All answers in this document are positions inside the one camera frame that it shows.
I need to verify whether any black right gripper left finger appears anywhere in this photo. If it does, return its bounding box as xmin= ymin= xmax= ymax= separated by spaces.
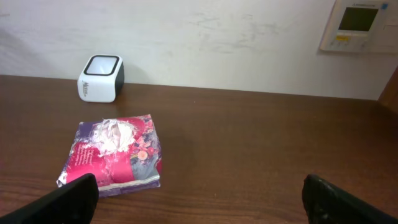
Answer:
xmin=1 ymin=174 xmax=99 ymax=224

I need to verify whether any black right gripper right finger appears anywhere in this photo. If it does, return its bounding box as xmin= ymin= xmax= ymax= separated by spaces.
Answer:
xmin=302 ymin=174 xmax=397 ymax=224

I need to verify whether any red purple tissue pack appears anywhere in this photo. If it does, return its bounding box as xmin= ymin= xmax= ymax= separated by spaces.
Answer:
xmin=56 ymin=114 xmax=162 ymax=197

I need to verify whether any white barcode scanner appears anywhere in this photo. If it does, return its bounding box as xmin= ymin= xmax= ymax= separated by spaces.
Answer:
xmin=77 ymin=55 xmax=125 ymax=103

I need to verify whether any white wall control panel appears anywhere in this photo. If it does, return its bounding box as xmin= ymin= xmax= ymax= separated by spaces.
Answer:
xmin=320 ymin=0 xmax=397 ymax=54

